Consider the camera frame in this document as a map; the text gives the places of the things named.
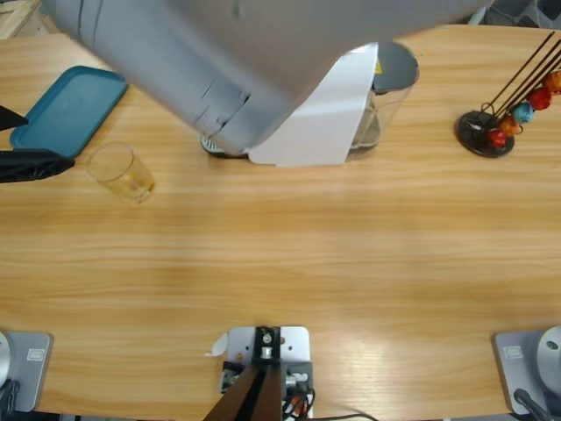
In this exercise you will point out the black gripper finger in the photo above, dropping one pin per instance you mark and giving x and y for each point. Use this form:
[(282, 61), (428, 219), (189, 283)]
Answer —
[(30, 166), (9, 119)]

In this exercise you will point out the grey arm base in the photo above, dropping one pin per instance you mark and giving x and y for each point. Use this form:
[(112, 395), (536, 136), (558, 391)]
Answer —
[(513, 368), (35, 373)]

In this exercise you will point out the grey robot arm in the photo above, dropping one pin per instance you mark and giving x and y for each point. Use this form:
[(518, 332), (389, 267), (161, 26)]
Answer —
[(219, 66)]

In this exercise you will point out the white capsule coffee machine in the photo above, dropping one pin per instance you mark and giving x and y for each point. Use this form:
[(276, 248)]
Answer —
[(333, 123)]

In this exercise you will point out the red coffee capsule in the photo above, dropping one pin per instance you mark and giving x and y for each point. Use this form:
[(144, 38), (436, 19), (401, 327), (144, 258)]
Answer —
[(497, 138), (540, 97)]

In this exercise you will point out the orange coffee capsule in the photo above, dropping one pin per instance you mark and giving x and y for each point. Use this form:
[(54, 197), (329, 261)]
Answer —
[(509, 126), (553, 82)]

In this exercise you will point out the blue coffee capsule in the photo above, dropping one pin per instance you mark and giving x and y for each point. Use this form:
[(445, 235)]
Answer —
[(523, 112)]

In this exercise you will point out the teal plastic tray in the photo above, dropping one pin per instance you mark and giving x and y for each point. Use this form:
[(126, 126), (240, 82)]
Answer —
[(66, 114)]

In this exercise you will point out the wooden pallet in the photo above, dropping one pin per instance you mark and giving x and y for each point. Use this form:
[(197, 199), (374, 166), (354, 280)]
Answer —
[(17, 19)]

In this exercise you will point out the clear drinking glass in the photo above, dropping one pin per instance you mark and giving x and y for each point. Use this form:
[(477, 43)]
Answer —
[(131, 184)]

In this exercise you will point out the drip tray with metal grille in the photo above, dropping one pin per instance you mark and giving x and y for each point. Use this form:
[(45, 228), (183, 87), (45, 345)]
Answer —
[(208, 144)]

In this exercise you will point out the white paper tag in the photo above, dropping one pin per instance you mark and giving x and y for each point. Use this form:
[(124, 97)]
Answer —
[(219, 346)]

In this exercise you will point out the clear water tank dark lid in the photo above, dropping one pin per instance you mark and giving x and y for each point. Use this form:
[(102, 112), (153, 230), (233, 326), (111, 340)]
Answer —
[(394, 66)]

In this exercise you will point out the black capsule holder with rods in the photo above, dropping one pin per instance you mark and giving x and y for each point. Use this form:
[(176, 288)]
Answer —
[(471, 125)]

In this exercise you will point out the dark camera mount post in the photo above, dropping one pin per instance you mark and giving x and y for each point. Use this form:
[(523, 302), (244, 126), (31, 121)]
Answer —
[(258, 394)]

